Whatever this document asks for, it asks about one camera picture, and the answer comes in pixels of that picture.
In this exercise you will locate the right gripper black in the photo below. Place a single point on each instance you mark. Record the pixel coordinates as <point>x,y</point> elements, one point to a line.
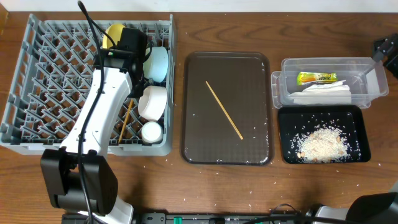
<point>388,49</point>

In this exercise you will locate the yellow round plate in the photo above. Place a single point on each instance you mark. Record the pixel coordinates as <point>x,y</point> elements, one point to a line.
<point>114,31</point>

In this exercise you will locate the light blue bowl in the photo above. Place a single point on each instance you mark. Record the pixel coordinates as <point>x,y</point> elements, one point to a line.
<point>156,66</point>

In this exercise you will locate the white pink shallow bowl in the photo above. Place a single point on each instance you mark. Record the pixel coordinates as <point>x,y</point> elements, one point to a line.
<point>152,103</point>

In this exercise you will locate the wooden chopstick short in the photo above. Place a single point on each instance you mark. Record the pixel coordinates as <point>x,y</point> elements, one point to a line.
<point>126,120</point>

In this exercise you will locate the wooden chopstick long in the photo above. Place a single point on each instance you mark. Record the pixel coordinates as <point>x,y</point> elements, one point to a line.
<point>224,111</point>

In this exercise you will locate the white paper cup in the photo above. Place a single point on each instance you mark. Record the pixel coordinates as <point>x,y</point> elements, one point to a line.
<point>152,133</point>

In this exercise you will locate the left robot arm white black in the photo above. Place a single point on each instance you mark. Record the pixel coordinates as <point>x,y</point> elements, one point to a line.
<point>77,175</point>

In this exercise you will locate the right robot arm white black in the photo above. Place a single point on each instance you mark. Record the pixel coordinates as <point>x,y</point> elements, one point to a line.
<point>377,208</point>

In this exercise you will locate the clear plastic waste bin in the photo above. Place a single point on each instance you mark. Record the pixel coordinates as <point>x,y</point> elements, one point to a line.
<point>366,79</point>

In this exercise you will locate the black waste tray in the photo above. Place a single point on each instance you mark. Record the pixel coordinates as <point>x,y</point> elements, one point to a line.
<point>291,119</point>

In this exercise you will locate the white crumpled napkin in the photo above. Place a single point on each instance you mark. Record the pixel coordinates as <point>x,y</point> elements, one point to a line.
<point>336,93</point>

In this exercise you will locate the grey plastic dish rack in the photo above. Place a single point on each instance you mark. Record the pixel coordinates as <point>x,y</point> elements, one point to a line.
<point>51,82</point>

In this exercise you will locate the yellow green snack wrapper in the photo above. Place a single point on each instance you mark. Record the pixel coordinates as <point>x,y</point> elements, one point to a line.
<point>305,78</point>

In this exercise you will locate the spilled rice pile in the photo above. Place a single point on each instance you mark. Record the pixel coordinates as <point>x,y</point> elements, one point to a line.
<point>327,143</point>

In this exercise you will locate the dark brown serving tray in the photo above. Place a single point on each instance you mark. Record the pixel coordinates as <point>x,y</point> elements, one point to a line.
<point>241,81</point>

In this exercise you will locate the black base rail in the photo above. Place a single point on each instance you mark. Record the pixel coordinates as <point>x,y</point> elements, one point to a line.
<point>161,218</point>

